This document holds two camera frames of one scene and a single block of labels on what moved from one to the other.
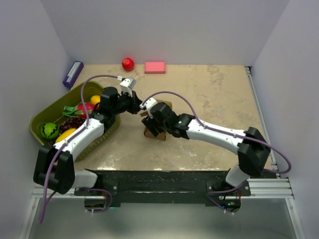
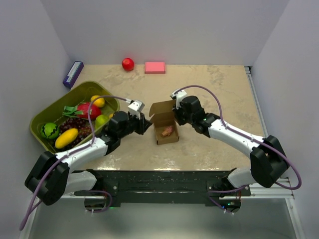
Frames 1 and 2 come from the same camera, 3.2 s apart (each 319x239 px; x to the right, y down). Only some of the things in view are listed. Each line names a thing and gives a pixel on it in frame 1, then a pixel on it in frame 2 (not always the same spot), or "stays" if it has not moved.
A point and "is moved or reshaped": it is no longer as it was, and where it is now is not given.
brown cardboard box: x=161 y=136 is moved or reshaped
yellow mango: x=65 y=135 stays
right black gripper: x=149 y=123 to x=177 y=112
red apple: x=128 y=64 stays
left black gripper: x=134 y=101 to x=143 y=124
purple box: x=73 y=74 stays
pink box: x=157 y=67 stays
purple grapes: x=71 y=123 stays
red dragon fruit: x=79 y=110 stays
